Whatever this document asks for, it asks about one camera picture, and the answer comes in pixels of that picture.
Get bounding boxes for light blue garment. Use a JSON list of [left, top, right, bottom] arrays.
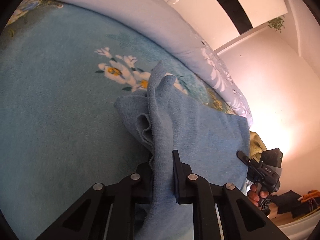
[[114, 63, 249, 239]]

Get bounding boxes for dark clothes on floor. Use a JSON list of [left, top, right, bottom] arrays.
[[270, 190, 319, 218]]

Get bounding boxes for person's right hand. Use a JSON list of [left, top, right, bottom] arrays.
[[247, 184, 270, 207]]

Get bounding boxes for olive yellow garment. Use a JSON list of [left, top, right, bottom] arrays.
[[249, 132, 267, 162]]

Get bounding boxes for floral teal bed blanket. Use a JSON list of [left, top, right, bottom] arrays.
[[1, 0, 232, 239]]

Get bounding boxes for white black-striped wardrobe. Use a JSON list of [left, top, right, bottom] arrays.
[[164, 0, 287, 49]]

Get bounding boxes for grey floral quilt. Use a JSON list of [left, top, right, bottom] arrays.
[[56, 0, 253, 124]]

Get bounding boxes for green wall plant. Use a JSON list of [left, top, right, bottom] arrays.
[[267, 17, 285, 34]]

